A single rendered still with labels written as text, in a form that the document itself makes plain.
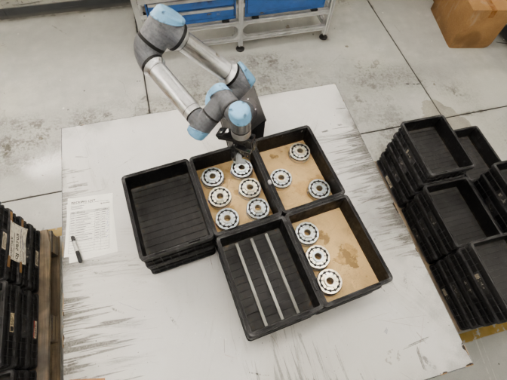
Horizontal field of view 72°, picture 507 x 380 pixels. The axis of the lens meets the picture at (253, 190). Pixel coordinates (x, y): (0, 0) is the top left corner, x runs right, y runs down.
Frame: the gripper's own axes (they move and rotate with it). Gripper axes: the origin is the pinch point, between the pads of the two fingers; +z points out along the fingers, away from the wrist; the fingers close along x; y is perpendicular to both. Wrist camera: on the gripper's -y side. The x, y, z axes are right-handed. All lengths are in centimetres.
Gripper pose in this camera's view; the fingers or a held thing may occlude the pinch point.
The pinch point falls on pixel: (238, 156)
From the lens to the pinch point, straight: 150.5
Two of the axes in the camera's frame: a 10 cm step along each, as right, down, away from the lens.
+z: 0.0, 3.8, 9.3
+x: 4.2, -8.4, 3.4
